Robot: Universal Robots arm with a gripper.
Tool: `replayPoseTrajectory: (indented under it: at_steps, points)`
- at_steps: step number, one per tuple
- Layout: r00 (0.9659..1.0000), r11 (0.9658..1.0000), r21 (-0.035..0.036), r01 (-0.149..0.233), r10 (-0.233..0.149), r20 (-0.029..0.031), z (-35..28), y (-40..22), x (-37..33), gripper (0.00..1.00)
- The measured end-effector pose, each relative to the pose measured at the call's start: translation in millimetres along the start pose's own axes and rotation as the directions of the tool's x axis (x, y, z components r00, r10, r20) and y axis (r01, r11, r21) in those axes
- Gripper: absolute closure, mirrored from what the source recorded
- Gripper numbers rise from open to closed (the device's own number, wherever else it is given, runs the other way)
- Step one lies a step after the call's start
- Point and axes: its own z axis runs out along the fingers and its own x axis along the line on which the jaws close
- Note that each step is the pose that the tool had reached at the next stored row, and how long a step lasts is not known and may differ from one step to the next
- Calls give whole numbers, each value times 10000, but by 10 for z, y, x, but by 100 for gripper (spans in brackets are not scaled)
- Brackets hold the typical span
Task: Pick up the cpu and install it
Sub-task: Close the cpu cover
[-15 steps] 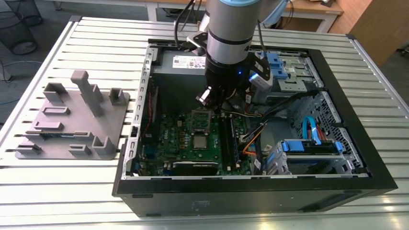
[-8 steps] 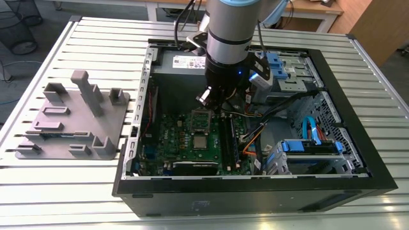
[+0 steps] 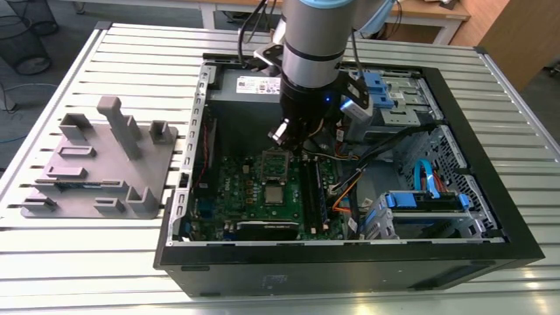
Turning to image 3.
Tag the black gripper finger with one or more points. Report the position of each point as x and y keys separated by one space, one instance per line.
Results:
x=280 y=138
x=300 y=136

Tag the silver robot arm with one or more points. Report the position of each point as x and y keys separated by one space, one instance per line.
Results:
x=312 y=29

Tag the CPU socket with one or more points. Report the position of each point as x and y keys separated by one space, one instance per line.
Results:
x=274 y=204

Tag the green motherboard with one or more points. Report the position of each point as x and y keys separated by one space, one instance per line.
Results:
x=237 y=170

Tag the grey power supply unit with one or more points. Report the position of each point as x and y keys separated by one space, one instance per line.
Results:
x=226 y=86

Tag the white board power connector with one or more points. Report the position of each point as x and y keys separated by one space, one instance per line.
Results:
x=334 y=188

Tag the black RAM slot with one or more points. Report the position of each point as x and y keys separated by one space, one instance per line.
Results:
x=308 y=197
x=313 y=197
x=318 y=197

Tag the blue plastic drive latch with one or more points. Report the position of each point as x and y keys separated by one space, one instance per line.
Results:
x=382 y=88

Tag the grey metal drive cage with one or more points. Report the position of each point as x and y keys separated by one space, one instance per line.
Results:
x=402 y=121

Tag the blue VGA port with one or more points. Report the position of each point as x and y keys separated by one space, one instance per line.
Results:
x=205 y=210

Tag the hard disk in blue carrier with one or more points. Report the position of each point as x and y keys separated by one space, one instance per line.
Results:
x=404 y=201

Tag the grey metal disk bay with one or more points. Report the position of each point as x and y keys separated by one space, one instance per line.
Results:
x=437 y=215

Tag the grey plastic parts rack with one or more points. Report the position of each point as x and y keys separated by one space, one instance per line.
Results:
x=113 y=183

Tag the wooden top desk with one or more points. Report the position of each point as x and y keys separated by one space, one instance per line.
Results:
x=437 y=10

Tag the black PC case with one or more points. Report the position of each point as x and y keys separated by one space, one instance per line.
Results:
x=305 y=275

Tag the blue RAM stick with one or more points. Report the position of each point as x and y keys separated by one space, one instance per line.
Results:
x=82 y=185

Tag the wooden cabinet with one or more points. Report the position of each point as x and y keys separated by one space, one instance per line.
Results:
x=516 y=39

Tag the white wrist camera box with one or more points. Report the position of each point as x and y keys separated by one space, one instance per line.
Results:
x=356 y=111

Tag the white frame table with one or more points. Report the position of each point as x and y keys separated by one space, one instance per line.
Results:
x=208 y=19

